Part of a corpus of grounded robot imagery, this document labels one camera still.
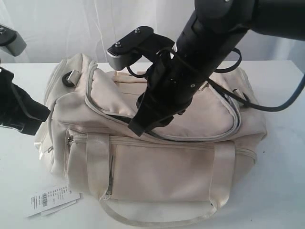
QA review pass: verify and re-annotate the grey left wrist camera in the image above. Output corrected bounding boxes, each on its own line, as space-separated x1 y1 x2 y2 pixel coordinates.
0 24 27 57

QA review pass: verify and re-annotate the white backdrop curtain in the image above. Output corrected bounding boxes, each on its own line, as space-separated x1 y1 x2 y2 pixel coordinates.
0 0 305 72

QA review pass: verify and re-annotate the cream duffel bag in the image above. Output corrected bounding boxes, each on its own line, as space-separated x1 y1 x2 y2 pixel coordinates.
35 54 267 227

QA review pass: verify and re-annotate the white paper hang tag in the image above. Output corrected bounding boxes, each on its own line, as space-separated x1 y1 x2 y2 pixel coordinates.
23 185 81 217

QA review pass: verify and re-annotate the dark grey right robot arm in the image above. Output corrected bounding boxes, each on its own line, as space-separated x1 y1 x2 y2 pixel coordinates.
128 0 305 135

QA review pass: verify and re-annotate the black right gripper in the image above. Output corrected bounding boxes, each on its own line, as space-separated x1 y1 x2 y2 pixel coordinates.
128 13 238 136

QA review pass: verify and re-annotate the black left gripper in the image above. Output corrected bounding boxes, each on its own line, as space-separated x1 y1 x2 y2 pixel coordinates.
0 68 51 135

